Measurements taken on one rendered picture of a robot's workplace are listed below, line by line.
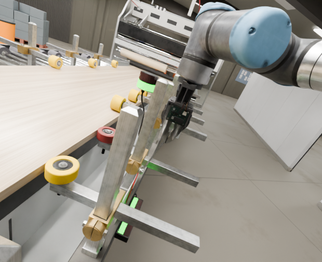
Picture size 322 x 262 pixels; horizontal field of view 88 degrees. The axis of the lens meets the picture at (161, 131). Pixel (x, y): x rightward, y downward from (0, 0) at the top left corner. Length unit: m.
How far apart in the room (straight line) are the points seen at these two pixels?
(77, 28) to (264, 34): 11.20
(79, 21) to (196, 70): 11.05
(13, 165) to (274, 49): 0.60
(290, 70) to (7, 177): 0.63
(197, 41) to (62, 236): 0.71
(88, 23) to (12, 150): 10.93
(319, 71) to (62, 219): 0.82
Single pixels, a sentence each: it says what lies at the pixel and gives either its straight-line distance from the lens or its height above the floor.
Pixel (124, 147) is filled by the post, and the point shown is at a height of 1.07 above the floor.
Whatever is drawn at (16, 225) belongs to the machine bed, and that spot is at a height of 0.73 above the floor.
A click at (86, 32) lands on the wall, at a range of 11.38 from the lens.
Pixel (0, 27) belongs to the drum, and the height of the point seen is 0.50.
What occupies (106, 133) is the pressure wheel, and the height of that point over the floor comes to 0.91.
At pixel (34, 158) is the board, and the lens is 0.55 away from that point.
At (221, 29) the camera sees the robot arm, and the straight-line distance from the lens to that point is 0.38.
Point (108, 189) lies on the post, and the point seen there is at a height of 0.95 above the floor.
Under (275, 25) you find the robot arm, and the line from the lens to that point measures 0.36.
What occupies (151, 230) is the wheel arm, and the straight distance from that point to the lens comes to 0.52.
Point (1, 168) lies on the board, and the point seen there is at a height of 0.90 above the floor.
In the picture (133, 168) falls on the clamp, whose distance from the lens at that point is 0.63.
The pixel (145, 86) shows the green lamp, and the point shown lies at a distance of 0.53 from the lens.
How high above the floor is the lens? 1.25
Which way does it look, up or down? 23 degrees down
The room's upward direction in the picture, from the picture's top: 21 degrees clockwise
